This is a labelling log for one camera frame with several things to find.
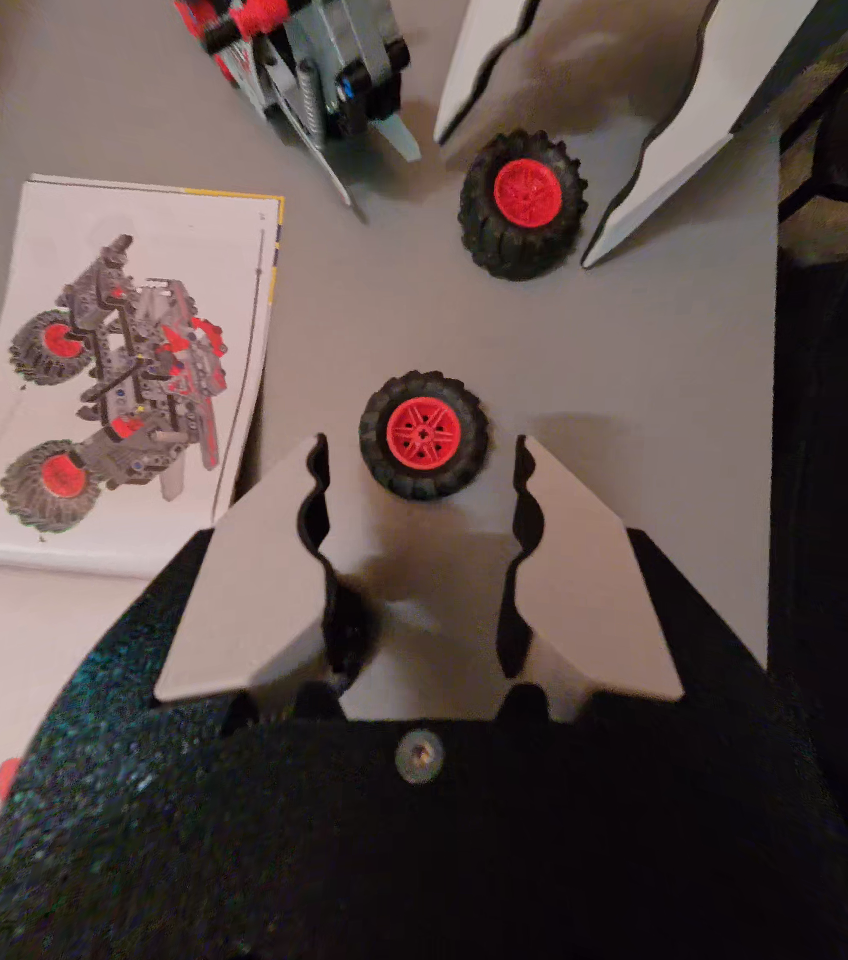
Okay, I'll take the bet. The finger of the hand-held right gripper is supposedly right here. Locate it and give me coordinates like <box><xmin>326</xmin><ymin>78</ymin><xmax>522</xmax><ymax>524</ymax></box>
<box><xmin>580</xmin><ymin>0</ymin><xmax>820</xmax><ymax>270</ymax></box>
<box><xmin>433</xmin><ymin>0</ymin><xmax>542</xmax><ymax>146</ymax></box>

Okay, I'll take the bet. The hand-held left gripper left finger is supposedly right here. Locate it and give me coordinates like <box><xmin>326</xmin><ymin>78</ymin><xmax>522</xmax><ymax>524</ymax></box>
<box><xmin>154</xmin><ymin>433</ymin><xmax>376</xmax><ymax>706</ymax></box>

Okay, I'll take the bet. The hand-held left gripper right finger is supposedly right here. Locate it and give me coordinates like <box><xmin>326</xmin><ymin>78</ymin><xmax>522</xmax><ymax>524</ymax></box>
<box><xmin>496</xmin><ymin>435</ymin><xmax>686</xmax><ymax>721</ymax></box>

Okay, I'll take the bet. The black toy wheel red hub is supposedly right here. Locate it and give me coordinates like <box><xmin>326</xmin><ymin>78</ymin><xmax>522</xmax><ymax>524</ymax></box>
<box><xmin>358</xmin><ymin>369</ymin><xmax>490</xmax><ymax>502</ymax></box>
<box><xmin>457</xmin><ymin>129</ymin><xmax>590</xmax><ymax>282</ymax></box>

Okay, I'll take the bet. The grey desk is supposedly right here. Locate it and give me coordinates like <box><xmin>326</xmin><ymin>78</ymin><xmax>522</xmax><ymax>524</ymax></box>
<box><xmin>0</xmin><ymin>0</ymin><xmax>781</xmax><ymax>939</ymax></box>

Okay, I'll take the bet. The grey red toy truck chassis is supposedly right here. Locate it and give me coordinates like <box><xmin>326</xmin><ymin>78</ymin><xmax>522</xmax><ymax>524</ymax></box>
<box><xmin>172</xmin><ymin>0</ymin><xmax>422</xmax><ymax>225</ymax></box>

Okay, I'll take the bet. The dark cloth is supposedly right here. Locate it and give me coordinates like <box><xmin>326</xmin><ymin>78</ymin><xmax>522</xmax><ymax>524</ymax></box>
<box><xmin>769</xmin><ymin>75</ymin><xmax>848</xmax><ymax>826</ymax></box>

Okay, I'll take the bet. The toy truck instruction booklet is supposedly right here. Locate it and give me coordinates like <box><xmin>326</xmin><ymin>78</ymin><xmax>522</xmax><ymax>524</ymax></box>
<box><xmin>0</xmin><ymin>174</ymin><xmax>286</xmax><ymax>579</ymax></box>

